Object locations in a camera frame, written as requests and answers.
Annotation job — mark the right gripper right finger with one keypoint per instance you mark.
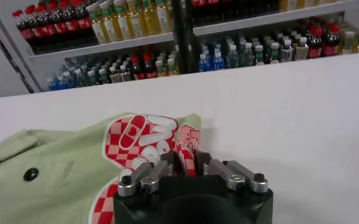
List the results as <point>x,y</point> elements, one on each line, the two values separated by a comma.
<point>237,176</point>

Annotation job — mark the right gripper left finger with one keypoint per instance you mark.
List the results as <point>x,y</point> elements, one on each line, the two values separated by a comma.
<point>148,178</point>

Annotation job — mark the light green printed shirt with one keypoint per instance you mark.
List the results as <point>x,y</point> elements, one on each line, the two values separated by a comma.
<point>60,182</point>

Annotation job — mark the small dark white cap bottle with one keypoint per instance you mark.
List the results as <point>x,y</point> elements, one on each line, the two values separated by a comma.
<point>302,49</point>
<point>104,76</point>
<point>126,74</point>
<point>287,51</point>
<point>115,75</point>
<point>259,56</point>
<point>274,54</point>

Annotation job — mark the small red cap cola bottle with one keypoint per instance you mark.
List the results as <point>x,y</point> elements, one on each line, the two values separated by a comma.
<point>331,44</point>
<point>315,45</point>
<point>138,68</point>
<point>150,67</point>

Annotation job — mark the small blue label water bottle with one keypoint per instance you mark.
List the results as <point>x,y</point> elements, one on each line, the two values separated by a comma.
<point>205,63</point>
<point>218,61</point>
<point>55,85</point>
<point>68,80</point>

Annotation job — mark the glass beverage display cabinet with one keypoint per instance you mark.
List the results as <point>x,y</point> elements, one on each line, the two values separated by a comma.
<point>106,46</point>
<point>258,19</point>

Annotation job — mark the yellow tea green cap bottle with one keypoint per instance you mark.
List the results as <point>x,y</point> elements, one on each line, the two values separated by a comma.
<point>164,18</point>
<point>113,29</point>
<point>138,25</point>
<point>99,32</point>
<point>125,26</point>
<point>151,21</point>

